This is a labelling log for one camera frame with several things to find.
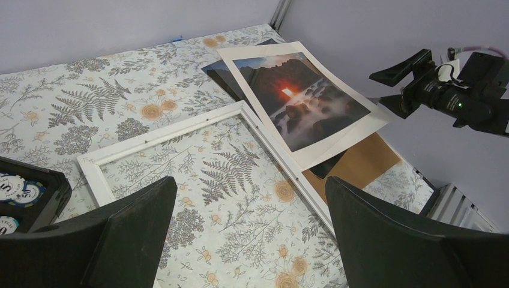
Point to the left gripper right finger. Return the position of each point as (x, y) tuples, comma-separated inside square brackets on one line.
[(383, 245)]

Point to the floral tablecloth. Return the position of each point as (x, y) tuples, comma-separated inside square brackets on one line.
[(237, 221)]

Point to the black poker chip case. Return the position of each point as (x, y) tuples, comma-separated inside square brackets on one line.
[(49, 206)]

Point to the blue fifty poker chip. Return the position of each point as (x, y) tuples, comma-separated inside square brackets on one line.
[(31, 194)]

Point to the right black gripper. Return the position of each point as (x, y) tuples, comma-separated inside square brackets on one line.
[(426, 88)]

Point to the white picture frame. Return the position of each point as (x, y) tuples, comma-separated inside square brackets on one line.
[(102, 195)]

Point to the brown cardboard backing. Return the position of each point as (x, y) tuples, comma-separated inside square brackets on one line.
[(360, 165)]

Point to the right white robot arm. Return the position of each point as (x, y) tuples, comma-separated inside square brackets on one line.
[(473, 98)]

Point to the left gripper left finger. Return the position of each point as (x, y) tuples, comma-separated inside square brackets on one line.
[(116, 245)]

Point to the white ten poker chip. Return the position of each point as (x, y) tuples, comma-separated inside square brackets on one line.
[(8, 225)]

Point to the white-bordered sunset photo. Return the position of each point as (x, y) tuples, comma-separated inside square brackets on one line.
[(310, 112)]

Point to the borderless landscape photo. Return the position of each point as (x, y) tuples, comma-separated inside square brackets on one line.
[(222, 76)]

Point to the white blue poker chip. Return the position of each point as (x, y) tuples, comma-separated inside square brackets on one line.
[(12, 187)]

